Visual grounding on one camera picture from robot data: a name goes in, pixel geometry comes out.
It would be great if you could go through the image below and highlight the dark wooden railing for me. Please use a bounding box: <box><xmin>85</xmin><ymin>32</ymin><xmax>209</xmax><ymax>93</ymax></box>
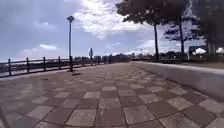
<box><xmin>0</xmin><ymin>55</ymin><xmax>111</xmax><ymax>78</ymax></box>

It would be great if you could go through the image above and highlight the person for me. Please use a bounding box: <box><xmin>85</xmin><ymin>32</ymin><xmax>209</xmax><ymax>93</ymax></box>
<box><xmin>108</xmin><ymin>53</ymin><xmax>113</xmax><ymax>65</ymax></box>

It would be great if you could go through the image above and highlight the low grey concrete wall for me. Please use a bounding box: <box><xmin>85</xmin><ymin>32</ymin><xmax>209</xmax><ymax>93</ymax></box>
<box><xmin>131</xmin><ymin>60</ymin><xmax>224</xmax><ymax>102</ymax></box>

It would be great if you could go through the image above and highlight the chequered brown paved promenade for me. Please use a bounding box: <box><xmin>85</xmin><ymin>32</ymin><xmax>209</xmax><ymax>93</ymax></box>
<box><xmin>0</xmin><ymin>62</ymin><xmax>224</xmax><ymax>128</ymax></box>

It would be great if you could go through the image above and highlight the tall street lamp pole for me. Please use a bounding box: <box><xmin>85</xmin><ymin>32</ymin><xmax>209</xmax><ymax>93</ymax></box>
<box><xmin>66</xmin><ymin>15</ymin><xmax>76</xmax><ymax>73</ymax></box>

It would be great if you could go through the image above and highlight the distant sculpture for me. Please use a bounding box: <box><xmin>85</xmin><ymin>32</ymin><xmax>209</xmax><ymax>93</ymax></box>
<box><xmin>88</xmin><ymin>47</ymin><xmax>94</xmax><ymax>61</ymax></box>

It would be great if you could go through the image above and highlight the dark pine tree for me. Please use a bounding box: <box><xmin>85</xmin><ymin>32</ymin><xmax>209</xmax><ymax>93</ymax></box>
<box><xmin>163</xmin><ymin>13</ymin><xmax>201</xmax><ymax>54</ymax></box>

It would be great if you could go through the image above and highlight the dark leafy tree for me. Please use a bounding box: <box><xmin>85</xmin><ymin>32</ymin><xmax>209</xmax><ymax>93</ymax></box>
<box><xmin>115</xmin><ymin>0</ymin><xmax>191</xmax><ymax>62</ymax></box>

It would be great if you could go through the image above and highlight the grass strip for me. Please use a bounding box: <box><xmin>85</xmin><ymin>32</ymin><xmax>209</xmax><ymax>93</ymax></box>
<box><xmin>179</xmin><ymin>61</ymin><xmax>224</xmax><ymax>70</ymax></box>

